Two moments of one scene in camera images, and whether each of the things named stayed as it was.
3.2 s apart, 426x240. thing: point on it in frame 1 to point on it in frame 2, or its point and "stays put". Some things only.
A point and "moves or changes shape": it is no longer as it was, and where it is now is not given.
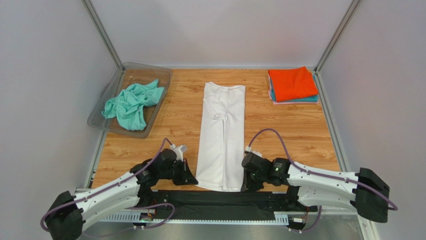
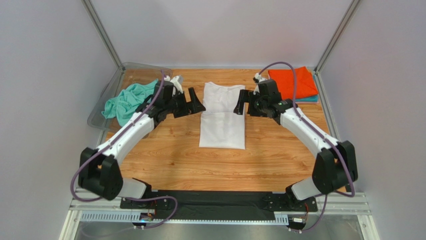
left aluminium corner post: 101,30 stays put
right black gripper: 251,173 to 249,103
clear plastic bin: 130,73 stays put
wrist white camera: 179,150 to 175,81
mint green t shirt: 128,103 stays put
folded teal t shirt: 308,98 stays put
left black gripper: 186,176 to 195,105
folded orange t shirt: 292,83 stays put
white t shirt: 221,142 moves or changes shape
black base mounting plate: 174,205 stays put
